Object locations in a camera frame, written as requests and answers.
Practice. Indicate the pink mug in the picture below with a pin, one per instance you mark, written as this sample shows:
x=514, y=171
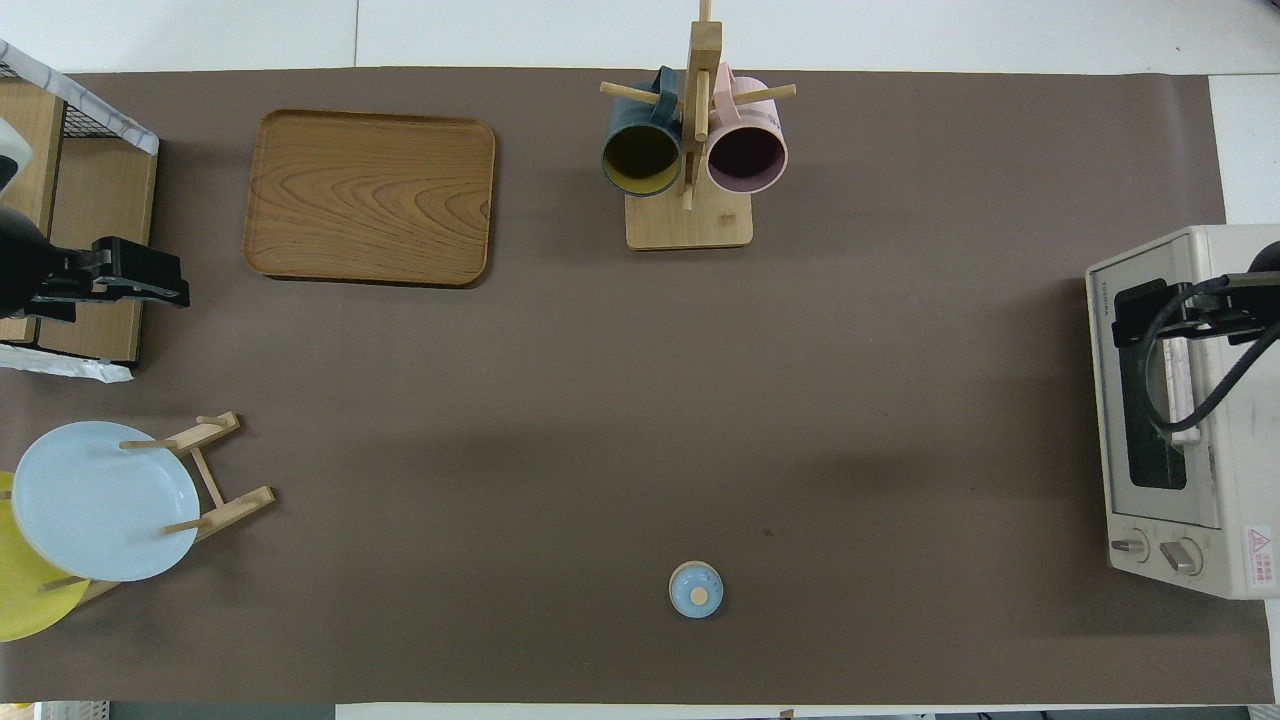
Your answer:
x=748, y=155

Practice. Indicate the dark blue mug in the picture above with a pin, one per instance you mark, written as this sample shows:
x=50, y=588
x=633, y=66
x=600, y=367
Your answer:
x=642, y=155

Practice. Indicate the beige toaster oven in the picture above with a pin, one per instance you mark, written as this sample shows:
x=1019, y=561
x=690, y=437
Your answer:
x=1230, y=500

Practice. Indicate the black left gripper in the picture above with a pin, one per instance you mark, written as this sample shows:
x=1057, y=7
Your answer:
x=25, y=265

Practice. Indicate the wooden serving tray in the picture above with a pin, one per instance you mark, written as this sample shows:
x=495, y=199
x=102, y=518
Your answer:
x=370, y=198

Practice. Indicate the wooden mug tree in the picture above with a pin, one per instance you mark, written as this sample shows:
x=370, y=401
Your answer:
x=690, y=220

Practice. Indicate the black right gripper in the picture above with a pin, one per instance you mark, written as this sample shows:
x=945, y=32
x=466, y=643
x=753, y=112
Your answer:
x=1262, y=290

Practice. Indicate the light blue plate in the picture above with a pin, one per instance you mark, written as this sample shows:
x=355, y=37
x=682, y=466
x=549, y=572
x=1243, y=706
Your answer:
x=100, y=505

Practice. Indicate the yellow plate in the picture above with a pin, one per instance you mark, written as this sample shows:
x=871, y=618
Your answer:
x=20, y=600

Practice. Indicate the wooden plate rack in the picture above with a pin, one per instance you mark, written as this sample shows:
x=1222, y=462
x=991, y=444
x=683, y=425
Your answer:
x=235, y=505

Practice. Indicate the blue call bell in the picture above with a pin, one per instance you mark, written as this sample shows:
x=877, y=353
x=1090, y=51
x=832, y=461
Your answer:
x=695, y=590

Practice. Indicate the brown table mat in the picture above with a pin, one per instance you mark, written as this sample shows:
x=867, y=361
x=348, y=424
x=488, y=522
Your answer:
x=640, y=400

